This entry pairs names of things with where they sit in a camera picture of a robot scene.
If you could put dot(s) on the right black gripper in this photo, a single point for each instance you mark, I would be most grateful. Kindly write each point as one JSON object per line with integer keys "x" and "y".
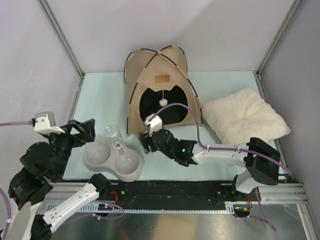
{"x": 145, "y": 140}

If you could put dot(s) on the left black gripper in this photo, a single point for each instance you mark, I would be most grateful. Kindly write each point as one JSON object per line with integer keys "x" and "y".
{"x": 87, "y": 129}

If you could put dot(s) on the clear water bottle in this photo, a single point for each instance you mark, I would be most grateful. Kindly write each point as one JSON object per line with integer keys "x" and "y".
{"x": 114, "y": 141}

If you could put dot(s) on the grey double pet feeder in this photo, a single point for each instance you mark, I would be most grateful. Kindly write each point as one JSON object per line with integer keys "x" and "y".
{"x": 123, "y": 162}

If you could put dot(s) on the beige fabric pet tent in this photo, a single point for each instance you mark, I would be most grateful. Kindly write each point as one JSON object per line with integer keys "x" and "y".
{"x": 160, "y": 92}

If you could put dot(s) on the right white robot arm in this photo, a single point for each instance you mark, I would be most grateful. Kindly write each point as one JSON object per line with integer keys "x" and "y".
{"x": 261, "y": 162}

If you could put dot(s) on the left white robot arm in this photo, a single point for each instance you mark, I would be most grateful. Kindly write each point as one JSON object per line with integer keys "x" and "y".
{"x": 26, "y": 194}

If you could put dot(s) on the white pompom toy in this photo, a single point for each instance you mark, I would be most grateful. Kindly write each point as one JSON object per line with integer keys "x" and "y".
{"x": 163, "y": 102}

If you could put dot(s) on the white fluffy pillow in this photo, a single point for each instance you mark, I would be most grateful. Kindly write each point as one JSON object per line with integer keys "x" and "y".
{"x": 238, "y": 116}

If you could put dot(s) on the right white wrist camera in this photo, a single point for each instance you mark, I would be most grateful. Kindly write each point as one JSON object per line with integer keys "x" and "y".
{"x": 153, "y": 124}

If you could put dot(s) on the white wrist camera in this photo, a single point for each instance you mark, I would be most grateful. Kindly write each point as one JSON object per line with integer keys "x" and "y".
{"x": 153, "y": 124}
{"x": 45, "y": 124}

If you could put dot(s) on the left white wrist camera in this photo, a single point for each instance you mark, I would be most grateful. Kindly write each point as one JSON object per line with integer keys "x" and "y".
{"x": 45, "y": 124}

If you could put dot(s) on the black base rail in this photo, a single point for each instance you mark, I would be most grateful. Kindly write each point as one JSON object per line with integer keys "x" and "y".
{"x": 166, "y": 195}

